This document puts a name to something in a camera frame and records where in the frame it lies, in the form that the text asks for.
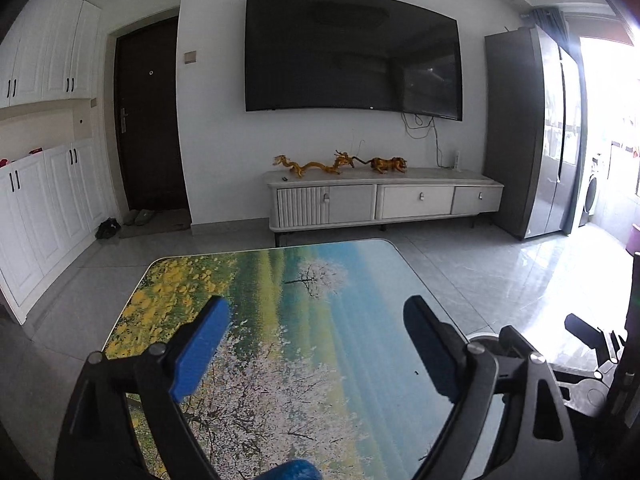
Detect television cables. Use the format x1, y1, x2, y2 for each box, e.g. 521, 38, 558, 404
399, 112, 452, 168

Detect white washing machine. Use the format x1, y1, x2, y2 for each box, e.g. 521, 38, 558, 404
579, 155, 600, 226

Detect white power strip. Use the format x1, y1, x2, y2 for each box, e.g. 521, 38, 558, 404
452, 150, 462, 172

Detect brown door mat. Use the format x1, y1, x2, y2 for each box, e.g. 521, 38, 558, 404
118, 209, 191, 238

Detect dark brown door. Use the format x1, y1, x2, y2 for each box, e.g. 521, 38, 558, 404
114, 16, 189, 211

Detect golden dragon figurine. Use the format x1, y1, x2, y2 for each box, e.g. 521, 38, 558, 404
272, 151, 355, 179

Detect golden tiger figurine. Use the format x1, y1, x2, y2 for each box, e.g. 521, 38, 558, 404
366, 157, 408, 174

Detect white wall cupboard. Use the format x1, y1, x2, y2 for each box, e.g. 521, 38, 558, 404
1, 0, 107, 324

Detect black wall television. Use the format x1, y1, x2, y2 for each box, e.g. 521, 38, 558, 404
244, 0, 463, 122

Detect black shoes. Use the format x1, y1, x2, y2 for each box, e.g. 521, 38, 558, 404
96, 218, 122, 240

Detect wall switch panel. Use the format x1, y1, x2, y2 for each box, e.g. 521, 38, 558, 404
183, 51, 196, 64

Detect purple small bin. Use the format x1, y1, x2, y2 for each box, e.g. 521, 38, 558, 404
625, 223, 640, 256

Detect grey slippers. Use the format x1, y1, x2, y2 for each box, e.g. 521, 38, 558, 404
122, 209, 156, 226

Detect grey refrigerator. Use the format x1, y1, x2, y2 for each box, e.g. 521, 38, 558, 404
484, 26, 570, 240

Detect white TV cabinet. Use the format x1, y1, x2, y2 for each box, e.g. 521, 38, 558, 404
264, 168, 503, 233

